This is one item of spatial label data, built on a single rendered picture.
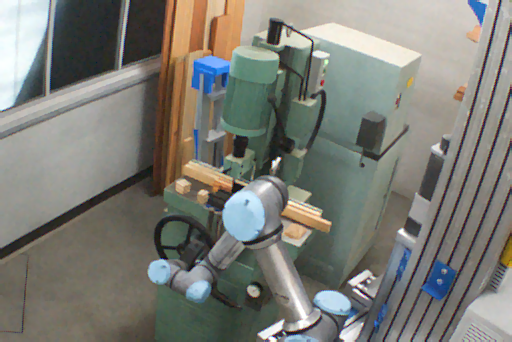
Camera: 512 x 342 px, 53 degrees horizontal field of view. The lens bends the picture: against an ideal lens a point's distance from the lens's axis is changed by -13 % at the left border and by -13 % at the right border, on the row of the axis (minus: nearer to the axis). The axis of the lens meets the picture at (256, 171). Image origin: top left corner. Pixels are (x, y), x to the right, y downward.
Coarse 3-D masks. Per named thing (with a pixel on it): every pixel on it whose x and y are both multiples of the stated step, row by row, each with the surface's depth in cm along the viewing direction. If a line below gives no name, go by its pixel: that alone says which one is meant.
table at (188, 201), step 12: (192, 180) 241; (168, 192) 232; (192, 192) 233; (180, 204) 231; (192, 204) 228; (204, 204) 227; (312, 228) 225; (288, 240) 215; (300, 240) 216; (288, 252) 216; (300, 252) 218
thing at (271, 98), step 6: (270, 96) 199; (270, 102) 200; (276, 108) 206; (276, 114) 210; (282, 126) 219; (282, 132) 223; (282, 138) 233; (288, 138) 233; (282, 144) 232; (288, 144) 232; (294, 144) 236; (282, 150) 234; (288, 150) 232
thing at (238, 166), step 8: (248, 152) 235; (224, 160) 228; (232, 160) 226; (240, 160) 227; (248, 160) 232; (224, 168) 229; (232, 168) 227; (240, 168) 227; (248, 168) 235; (232, 176) 229
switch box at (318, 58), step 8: (312, 56) 229; (320, 56) 230; (328, 56) 234; (312, 64) 231; (320, 64) 229; (312, 72) 232; (320, 72) 231; (304, 80) 235; (312, 80) 233; (320, 80) 235; (312, 88) 235; (320, 88) 239
